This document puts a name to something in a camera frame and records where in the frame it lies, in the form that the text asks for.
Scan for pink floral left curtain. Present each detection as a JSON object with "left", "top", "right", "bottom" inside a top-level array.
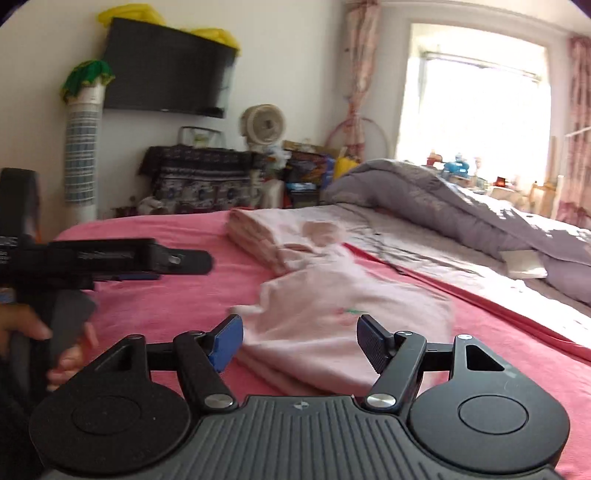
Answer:
[{"left": 345, "top": 1, "right": 381, "bottom": 160}]

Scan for purple patterned duvet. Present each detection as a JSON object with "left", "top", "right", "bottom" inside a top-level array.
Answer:
[{"left": 324, "top": 159, "right": 590, "bottom": 305}]

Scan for yellow cloth on television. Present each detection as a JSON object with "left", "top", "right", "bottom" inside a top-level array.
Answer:
[{"left": 96, "top": 3, "right": 242, "bottom": 56}]

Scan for person's left hand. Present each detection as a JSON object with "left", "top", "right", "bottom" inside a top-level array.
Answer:
[{"left": 0, "top": 303, "right": 100, "bottom": 392}]

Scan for black wall television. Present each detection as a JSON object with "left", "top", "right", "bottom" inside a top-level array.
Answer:
[{"left": 103, "top": 18, "right": 238, "bottom": 118}]

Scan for hula hoop ring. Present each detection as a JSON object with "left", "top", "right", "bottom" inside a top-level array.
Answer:
[{"left": 325, "top": 116, "right": 392, "bottom": 161}]

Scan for colourful toy box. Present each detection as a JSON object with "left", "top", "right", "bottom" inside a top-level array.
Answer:
[{"left": 281, "top": 140, "right": 339, "bottom": 186}]

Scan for pink floral curtain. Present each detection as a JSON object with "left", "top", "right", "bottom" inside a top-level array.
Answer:
[
  {"left": 557, "top": 36, "right": 591, "bottom": 229},
  {"left": 345, "top": 1, "right": 381, "bottom": 160}
]

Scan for light purple bed sheet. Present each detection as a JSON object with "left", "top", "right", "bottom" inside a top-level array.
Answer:
[{"left": 318, "top": 204, "right": 590, "bottom": 347}]

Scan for pink strawberry print shirt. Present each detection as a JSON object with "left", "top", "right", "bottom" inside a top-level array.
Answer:
[{"left": 231, "top": 261, "right": 455, "bottom": 396}]

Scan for blue plush toy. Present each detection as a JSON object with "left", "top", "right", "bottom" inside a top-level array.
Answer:
[{"left": 442, "top": 156, "right": 470, "bottom": 179}]

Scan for beige desk fan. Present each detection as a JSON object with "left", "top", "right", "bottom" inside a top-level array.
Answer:
[{"left": 240, "top": 104, "right": 287, "bottom": 152}]

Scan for pink red bed blanket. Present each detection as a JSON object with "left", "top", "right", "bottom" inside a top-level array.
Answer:
[{"left": 64, "top": 212, "right": 590, "bottom": 479}]

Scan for yellow shopping bag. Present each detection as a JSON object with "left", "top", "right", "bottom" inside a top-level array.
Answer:
[{"left": 332, "top": 157, "right": 360, "bottom": 180}]

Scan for covered tower air conditioner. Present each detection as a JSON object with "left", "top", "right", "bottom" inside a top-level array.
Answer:
[{"left": 60, "top": 60, "right": 114, "bottom": 227}]

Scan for pink floral right curtain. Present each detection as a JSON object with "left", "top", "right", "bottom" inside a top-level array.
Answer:
[{"left": 557, "top": 36, "right": 591, "bottom": 229}]

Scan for folded pink pants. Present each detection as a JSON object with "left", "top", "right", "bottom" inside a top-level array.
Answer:
[{"left": 225, "top": 207, "right": 352, "bottom": 278}]

